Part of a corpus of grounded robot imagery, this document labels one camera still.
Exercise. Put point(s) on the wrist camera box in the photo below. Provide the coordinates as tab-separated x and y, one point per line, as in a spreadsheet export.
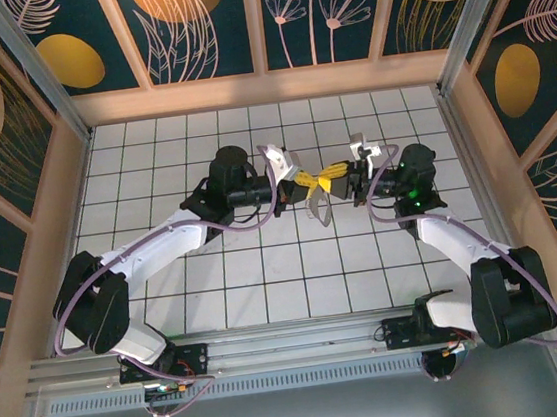
280	160
358	145

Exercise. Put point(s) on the aluminium corner post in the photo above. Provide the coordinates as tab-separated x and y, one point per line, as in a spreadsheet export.
43	74
469	20

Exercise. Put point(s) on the aluminium mounting rail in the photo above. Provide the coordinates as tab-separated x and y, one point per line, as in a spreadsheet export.
293	340

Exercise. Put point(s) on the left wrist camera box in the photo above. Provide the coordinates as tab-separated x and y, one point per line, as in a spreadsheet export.
280	160

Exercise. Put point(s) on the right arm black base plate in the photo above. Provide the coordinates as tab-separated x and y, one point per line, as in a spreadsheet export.
398	333

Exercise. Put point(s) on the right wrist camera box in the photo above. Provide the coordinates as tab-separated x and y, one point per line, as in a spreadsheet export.
358	145

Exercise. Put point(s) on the aluminium side rail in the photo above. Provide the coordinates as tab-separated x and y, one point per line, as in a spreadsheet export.
477	186

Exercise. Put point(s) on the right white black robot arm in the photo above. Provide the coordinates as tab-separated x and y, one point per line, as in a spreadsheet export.
448	244

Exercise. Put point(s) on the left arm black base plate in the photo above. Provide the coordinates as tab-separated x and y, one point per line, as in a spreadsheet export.
194	355

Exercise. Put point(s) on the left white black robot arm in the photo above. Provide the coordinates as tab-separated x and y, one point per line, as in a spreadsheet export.
162	247

